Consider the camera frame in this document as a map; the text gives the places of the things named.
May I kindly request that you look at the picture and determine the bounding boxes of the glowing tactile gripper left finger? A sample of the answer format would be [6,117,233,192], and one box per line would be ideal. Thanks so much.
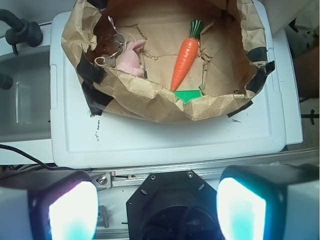
[0,170,99,240]

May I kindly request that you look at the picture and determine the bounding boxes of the crumpled brown paper bag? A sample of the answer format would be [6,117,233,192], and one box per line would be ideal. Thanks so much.
[61,0,275,123]

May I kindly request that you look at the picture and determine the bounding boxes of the white plastic bin lid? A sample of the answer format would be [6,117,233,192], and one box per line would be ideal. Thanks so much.
[50,12,287,169]

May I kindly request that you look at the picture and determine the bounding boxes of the aluminium extrusion rail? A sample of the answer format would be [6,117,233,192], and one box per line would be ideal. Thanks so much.
[89,147,320,190]

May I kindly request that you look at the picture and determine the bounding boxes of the orange plastic toy carrot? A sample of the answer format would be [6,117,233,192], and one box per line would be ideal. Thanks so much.
[170,19,205,92]

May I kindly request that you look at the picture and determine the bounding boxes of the black faucet fixture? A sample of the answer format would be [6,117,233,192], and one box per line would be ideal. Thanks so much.
[0,9,43,55]

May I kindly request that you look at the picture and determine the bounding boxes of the black octagonal mount plate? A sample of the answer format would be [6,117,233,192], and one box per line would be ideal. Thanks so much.
[126,170,224,240]

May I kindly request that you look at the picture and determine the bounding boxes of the black cable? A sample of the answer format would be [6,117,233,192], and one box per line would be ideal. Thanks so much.
[0,144,76,171]

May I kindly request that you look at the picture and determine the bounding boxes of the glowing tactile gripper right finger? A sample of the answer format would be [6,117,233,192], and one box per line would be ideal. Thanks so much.
[216,164,320,240]

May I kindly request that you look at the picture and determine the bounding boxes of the green plastic piece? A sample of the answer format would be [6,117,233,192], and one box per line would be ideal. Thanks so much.
[170,87,203,104]

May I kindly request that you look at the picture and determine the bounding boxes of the pink plush toy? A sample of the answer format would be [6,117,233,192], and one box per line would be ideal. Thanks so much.
[116,39,146,78]

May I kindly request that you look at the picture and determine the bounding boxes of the clear plastic container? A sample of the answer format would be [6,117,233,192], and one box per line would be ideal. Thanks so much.
[15,80,50,125]

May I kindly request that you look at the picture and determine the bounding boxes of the metal key ring with keys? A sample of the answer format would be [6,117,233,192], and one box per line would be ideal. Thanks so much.
[94,15,126,68]

